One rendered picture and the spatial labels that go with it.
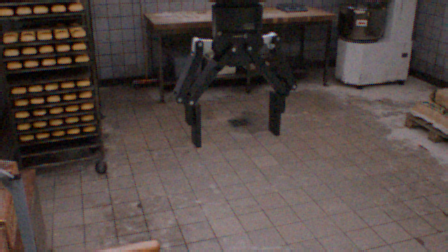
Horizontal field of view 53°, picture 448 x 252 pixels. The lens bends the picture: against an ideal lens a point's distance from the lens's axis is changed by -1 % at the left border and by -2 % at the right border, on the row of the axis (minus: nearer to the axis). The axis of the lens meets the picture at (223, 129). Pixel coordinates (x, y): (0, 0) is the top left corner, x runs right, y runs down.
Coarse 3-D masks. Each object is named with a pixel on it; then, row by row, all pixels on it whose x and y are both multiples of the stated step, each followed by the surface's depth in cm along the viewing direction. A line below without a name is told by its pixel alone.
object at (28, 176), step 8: (24, 176) 243; (32, 176) 243; (24, 184) 235; (32, 184) 235; (32, 192) 228; (32, 200) 223; (32, 208) 225; (40, 208) 255; (32, 216) 221; (40, 216) 251; (32, 224) 218; (40, 224) 247; (16, 232) 197; (40, 232) 244; (16, 240) 191; (40, 240) 239; (16, 248) 187; (40, 248) 235
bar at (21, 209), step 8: (0, 176) 163; (8, 176) 164; (16, 176) 166; (8, 184) 166; (16, 184) 165; (16, 192) 166; (24, 192) 170; (16, 200) 168; (24, 200) 169; (16, 208) 169; (24, 208) 170; (16, 216) 170; (24, 216) 171; (24, 224) 172; (24, 232) 173; (32, 232) 177; (24, 240) 175; (32, 240) 176; (24, 248) 176; (32, 248) 177
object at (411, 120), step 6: (408, 114) 451; (408, 120) 453; (414, 120) 444; (420, 120) 435; (408, 126) 453; (414, 126) 452; (420, 126) 454; (426, 126) 429; (432, 126) 421; (432, 132) 423; (438, 132) 414; (432, 138) 424; (438, 138) 420; (444, 138) 423
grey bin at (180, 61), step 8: (184, 48) 568; (168, 56) 555; (176, 56) 531; (184, 56) 530; (168, 64) 564; (176, 64) 527; (184, 64) 528; (200, 64) 535; (176, 72) 531; (200, 72) 540
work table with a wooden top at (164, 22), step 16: (144, 16) 549; (160, 16) 531; (208, 16) 531; (272, 16) 531; (288, 16) 532; (304, 16) 535; (320, 16) 541; (160, 32) 494; (176, 32) 500; (304, 32) 623; (160, 48) 500; (160, 64) 507; (272, 64) 590; (288, 64) 590; (304, 64) 590; (160, 80) 514; (176, 80) 525; (160, 96) 521
